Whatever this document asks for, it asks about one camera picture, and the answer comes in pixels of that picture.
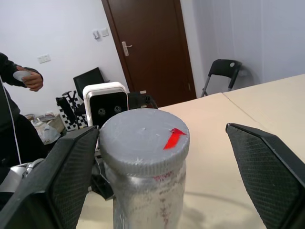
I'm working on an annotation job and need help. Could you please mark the black white checkerboard panel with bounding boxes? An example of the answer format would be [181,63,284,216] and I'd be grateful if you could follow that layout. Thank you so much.
[56,94,89,132]

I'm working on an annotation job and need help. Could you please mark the black cable with plug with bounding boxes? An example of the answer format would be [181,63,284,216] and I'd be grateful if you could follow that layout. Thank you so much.
[127,90,159,110]

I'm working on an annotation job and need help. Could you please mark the dark brown wooden door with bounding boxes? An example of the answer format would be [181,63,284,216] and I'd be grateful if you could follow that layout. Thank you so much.
[101,0,197,108]

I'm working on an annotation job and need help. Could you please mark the clear plastic jar white contents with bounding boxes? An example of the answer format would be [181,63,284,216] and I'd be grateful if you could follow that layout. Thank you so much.
[104,162,187,229]

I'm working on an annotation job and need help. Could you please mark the black office chair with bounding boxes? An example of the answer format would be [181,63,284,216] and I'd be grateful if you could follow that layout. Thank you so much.
[72,67,106,99]

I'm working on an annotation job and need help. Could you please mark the person's bare hand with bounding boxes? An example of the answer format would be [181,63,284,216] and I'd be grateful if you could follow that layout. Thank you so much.
[23,71,44,92]

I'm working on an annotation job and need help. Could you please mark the small white cup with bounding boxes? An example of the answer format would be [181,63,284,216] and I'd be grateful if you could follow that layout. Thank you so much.
[12,70,32,83]

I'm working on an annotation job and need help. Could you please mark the grey lid with red arrow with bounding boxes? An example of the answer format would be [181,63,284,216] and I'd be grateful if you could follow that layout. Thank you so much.
[99,108,191,177]

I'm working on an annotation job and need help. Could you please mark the white wall switch panel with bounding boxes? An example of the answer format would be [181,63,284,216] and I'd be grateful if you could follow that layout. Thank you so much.
[37,53,51,64]

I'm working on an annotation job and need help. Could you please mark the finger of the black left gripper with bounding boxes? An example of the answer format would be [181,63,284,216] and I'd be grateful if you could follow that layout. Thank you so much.
[91,173,115,201]

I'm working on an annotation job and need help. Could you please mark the white-framed black camera device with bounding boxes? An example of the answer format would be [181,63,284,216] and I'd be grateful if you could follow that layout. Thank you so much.
[82,82,130,128]

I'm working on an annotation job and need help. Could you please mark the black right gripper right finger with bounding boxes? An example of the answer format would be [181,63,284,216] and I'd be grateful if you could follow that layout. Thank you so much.
[225,123,305,229]

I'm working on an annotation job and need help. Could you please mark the person in dark jacket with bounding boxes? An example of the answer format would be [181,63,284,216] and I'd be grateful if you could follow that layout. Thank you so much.
[0,52,50,167]

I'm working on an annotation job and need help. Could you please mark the black folding chair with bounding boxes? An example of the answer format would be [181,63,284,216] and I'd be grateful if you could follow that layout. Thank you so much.
[200,59,243,98]

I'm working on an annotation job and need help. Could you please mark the silver door handle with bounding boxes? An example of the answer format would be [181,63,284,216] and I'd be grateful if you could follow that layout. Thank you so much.
[122,41,133,57]

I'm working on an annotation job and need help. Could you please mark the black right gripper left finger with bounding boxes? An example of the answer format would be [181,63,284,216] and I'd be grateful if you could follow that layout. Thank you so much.
[0,125,100,229]

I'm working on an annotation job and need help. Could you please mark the crumpled clear plastic bag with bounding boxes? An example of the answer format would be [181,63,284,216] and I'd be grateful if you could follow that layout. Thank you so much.
[35,121,62,145]

